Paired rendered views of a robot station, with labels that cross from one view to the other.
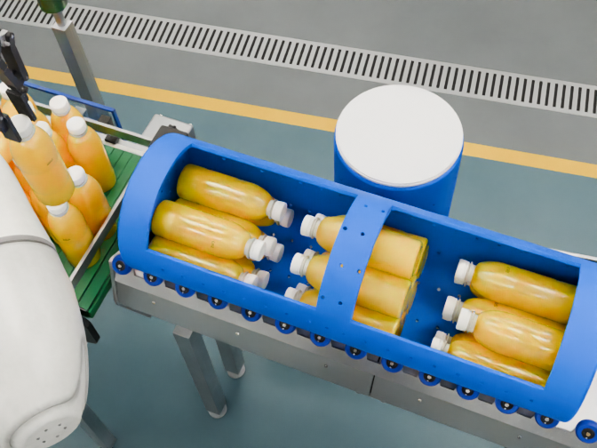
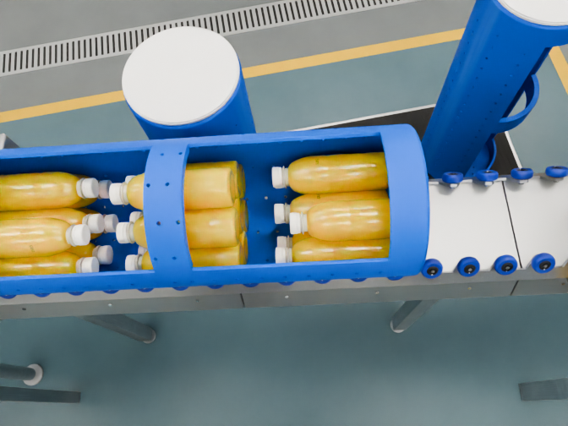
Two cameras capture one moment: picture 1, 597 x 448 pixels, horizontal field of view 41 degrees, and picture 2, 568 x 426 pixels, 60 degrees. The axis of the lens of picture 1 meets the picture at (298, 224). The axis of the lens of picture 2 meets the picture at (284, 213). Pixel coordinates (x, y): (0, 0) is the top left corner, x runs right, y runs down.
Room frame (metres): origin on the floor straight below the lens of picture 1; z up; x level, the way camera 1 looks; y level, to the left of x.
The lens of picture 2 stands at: (0.28, -0.16, 1.96)
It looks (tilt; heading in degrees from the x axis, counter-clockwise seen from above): 68 degrees down; 341
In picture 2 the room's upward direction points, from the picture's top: 10 degrees counter-clockwise
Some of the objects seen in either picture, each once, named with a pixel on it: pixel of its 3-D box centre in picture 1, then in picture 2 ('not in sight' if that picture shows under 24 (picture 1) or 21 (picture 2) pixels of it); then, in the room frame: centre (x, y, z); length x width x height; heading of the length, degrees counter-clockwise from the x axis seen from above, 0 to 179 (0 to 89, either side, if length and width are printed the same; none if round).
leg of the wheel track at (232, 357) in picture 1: (224, 330); not in sight; (0.96, 0.24, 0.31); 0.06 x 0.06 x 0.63; 64
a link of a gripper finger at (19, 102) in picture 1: (21, 105); not in sight; (0.88, 0.44, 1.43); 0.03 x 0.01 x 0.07; 63
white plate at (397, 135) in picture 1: (399, 133); (180, 73); (1.06, -0.24, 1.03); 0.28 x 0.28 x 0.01
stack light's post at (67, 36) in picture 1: (117, 161); not in sight; (1.42, 0.51, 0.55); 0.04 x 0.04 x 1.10; 64
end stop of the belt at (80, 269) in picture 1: (114, 214); not in sight; (0.96, 0.40, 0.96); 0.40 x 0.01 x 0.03; 154
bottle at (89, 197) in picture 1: (90, 204); not in sight; (0.97, 0.45, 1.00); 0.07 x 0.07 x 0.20
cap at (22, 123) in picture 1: (19, 126); not in sight; (0.86, 0.45, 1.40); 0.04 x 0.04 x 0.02
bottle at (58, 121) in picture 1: (73, 135); not in sight; (1.16, 0.50, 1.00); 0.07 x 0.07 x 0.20
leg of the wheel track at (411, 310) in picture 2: not in sight; (412, 309); (0.40, -0.58, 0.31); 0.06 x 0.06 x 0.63; 64
